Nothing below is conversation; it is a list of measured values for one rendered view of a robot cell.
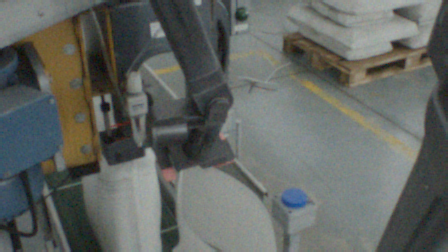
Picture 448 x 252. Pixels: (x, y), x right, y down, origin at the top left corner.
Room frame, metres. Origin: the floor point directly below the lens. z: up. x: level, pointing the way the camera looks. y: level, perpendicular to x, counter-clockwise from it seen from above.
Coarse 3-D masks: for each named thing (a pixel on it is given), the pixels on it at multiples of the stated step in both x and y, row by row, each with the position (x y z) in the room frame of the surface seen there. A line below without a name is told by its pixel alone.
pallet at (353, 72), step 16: (288, 48) 3.94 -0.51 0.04; (304, 48) 3.75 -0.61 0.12; (320, 48) 3.69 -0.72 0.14; (400, 48) 3.67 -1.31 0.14; (416, 48) 3.66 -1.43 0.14; (320, 64) 3.60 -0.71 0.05; (336, 64) 3.43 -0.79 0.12; (352, 64) 3.38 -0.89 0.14; (368, 64) 3.38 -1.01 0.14; (400, 64) 3.59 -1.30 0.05; (416, 64) 3.61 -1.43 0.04; (352, 80) 3.31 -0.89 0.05; (368, 80) 3.38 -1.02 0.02
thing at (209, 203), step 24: (192, 168) 0.86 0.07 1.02; (192, 192) 0.86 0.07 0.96; (216, 192) 0.82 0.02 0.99; (240, 192) 0.77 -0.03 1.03; (192, 216) 0.87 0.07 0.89; (216, 216) 0.82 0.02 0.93; (240, 216) 0.77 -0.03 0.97; (264, 216) 0.70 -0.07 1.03; (192, 240) 0.64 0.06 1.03; (216, 240) 0.82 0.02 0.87; (240, 240) 0.77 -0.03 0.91; (264, 240) 0.70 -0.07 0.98
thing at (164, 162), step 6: (156, 150) 0.80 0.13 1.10; (162, 150) 0.80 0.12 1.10; (156, 156) 0.79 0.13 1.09; (162, 156) 0.79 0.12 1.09; (168, 156) 0.79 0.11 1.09; (162, 162) 0.78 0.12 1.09; (168, 162) 0.78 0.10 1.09; (162, 168) 0.77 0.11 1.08; (168, 168) 0.78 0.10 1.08; (168, 174) 0.77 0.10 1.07; (174, 174) 0.77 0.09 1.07; (168, 180) 0.76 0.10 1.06
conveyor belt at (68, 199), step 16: (48, 176) 1.73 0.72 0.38; (64, 176) 1.73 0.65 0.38; (64, 192) 1.62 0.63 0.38; (80, 192) 1.62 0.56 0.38; (64, 208) 1.52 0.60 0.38; (80, 208) 1.52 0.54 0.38; (64, 224) 1.43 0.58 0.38; (80, 224) 1.43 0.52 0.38; (160, 224) 1.43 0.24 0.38; (176, 224) 1.43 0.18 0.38; (80, 240) 1.35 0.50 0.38; (96, 240) 1.35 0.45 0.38; (176, 240) 1.35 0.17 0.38
